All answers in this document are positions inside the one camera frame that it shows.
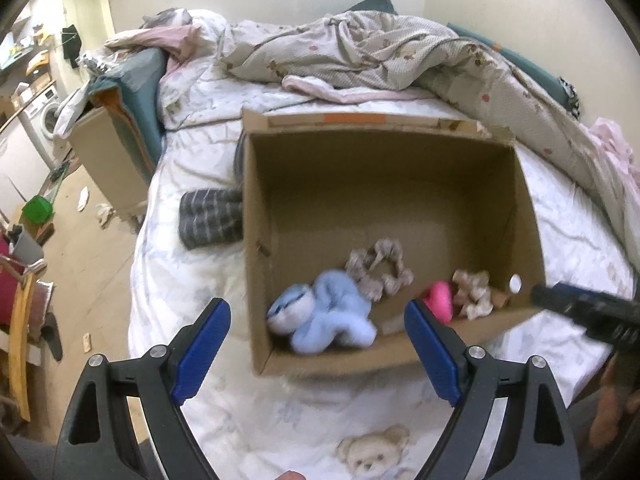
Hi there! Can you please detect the pink cloth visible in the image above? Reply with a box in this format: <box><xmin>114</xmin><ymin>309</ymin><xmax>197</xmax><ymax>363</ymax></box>
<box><xmin>105</xmin><ymin>22</ymin><xmax>201</xmax><ymax>61</ymax></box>

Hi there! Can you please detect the white washing machine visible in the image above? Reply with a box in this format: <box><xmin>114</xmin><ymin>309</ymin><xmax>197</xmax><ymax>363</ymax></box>
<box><xmin>22</xmin><ymin>85</ymin><xmax>63</xmax><ymax>143</ymax></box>

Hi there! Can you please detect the cream scrunchie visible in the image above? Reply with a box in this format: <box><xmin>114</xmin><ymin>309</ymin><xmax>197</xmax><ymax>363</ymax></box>
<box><xmin>451</xmin><ymin>269</ymin><xmax>493</xmax><ymax>320</ymax></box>

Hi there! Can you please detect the grey striped garment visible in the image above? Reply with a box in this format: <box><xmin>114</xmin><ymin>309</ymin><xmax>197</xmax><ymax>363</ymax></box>
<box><xmin>179</xmin><ymin>132</ymin><xmax>246</xmax><ymax>251</ymax></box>

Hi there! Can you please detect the white floral duvet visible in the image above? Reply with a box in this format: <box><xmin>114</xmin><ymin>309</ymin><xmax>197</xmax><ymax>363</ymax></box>
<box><xmin>127</xmin><ymin>9</ymin><xmax>636</xmax><ymax>480</ymax></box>

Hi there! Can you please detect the black slipper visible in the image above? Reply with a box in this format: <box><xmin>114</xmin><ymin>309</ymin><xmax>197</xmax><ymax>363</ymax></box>
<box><xmin>41</xmin><ymin>312</ymin><xmax>63</xmax><ymax>361</ymax></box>

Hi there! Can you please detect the beige patterned scrunchie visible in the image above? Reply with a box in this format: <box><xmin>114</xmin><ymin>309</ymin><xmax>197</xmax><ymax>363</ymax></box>
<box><xmin>345</xmin><ymin>237</ymin><xmax>416</xmax><ymax>301</ymax></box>

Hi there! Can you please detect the grey cloth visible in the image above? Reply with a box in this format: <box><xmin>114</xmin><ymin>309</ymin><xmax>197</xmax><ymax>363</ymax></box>
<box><xmin>139</xmin><ymin>7</ymin><xmax>193</xmax><ymax>28</ymax></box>

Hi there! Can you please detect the grey clothes pile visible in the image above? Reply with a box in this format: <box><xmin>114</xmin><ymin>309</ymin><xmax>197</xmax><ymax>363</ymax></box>
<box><xmin>75</xmin><ymin>47</ymin><xmax>113</xmax><ymax>81</ymax></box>

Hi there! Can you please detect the white plastic bag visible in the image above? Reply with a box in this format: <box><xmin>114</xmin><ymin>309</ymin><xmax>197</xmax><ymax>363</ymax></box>
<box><xmin>52</xmin><ymin>90</ymin><xmax>93</xmax><ymax>138</ymax></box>

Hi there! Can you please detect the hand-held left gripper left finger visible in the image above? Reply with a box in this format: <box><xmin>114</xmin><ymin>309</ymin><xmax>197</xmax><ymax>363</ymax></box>
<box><xmin>52</xmin><ymin>297</ymin><xmax>232</xmax><ymax>480</ymax></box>

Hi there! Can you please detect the red suitcase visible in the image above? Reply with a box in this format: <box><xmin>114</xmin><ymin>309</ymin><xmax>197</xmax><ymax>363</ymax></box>
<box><xmin>0</xmin><ymin>235</ymin><xmax>26</xmax><ymax>331</ymax></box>

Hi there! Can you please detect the teal cushion with orange edge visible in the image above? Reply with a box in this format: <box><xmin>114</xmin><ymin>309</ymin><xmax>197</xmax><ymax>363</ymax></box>
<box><xmin>90</xmin><ymin>49</ymin><xmax>168</xmax><ymax>173</ymax></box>

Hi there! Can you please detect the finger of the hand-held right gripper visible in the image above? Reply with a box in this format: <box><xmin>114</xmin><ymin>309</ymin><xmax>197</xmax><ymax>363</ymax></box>
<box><xmin>552</xmin><ymin>282</ymin><xmax>626</xmax><ymax>311</ymax></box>
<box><xmin>531</xmin><ymin>285</ymin><xmax>588</xmax><ymax>321</ymax></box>

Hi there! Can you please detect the grey bin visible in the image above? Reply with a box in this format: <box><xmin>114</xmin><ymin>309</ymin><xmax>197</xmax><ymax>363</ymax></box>
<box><xmin>7</xmin><ymin>225</ymin><xmax>46</xmax><ymax>266</ymax></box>

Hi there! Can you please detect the silver cushion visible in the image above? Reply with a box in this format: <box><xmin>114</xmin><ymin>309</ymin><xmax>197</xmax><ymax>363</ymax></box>
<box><xmin>30</xmin><ymin>280</ymin><xmax>56</xmax><ymax>346</ymax></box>

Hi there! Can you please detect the pink soft toy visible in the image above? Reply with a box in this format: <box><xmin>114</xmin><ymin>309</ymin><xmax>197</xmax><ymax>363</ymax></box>
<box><xmin>421</xmin><ymin>281</ymin><xmax>455</xmax><ymax>323</ymax></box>

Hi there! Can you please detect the yellow wooden chair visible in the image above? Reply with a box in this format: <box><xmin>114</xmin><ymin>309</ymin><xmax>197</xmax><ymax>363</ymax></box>
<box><xmin>0</xmin><ymin>255</ymin><xmax>48</xmax><ymax>423</ymax></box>

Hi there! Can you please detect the black hanging garment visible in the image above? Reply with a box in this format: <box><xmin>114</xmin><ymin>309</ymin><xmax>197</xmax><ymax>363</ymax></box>
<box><xmin>62</xmin><ymin>25</ymin><xmax>82</xmax><ymax>68</ymax></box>

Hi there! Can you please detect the blue fish plush toy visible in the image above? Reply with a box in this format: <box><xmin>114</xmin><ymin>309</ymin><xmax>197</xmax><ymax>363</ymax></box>
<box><xmin>266</xmin><ymin>270</ymin><xmax>378</xmax><ymax>356</ymax></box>

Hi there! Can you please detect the person's right hand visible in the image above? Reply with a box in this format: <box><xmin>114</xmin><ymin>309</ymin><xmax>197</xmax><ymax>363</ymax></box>
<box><xmin>590</xmin><ymin>360</ymin><xmax>626</xmax><ymax>446</ymax></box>

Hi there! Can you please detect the white cabinet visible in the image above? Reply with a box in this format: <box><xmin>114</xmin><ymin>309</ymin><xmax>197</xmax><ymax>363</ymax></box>
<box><xmin>0</xmin><ymin>110</ymin><xmax>51</xmax><ymax>211</ymax></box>

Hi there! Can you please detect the green dustpan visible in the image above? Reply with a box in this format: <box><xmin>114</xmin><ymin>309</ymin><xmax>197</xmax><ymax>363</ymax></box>
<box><xmin>22</xmin><ymin>196</ymin><xmax>55</xmax><ymax>226</ymax></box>

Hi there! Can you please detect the teal bed headboard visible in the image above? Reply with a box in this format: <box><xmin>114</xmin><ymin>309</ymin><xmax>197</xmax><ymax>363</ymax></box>
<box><xmin>347</xmin><ymin>0</ymin><xmax>581</xmax><ymax>121</ymax></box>

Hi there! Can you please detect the pink garment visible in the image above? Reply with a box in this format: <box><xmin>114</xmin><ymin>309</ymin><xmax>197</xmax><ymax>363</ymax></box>
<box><xmin>590</xmin><ymin>117</ymin><xmax>640</xmax><ymax>186</ymax></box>

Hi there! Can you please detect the brown cardboard box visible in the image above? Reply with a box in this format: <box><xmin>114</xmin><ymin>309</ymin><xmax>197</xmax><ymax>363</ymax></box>
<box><xmin>240</xmin><ymin>106</ymin><xmax>547</xmax><ymax>378</ymax></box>

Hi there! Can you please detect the person's leg in grey trousers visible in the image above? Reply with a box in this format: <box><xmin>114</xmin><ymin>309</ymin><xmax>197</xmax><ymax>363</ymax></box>
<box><xmin>0</xmin><ymin>435</ymin><xmax>61</xmax><ymax>480</ymax></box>

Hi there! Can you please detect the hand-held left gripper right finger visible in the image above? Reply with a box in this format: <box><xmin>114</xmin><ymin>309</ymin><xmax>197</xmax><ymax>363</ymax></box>
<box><xmin>404</xmin><ymin>299</ymin><xmax>581</xmax><ymax>480</ymax></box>

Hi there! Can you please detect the beige patterned blanket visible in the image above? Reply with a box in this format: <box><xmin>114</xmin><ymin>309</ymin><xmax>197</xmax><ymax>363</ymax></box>
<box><xmin>220</xmin><ymin>10</ymin><xmax>640</xmax><ymax>281</ymax></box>

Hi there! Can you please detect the black and white cloth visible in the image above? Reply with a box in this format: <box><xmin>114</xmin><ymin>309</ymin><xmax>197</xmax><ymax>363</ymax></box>
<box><xmin>557</xmin><ymin>76</ymin><xmax>581</xmax><ymax>120</ymax></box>

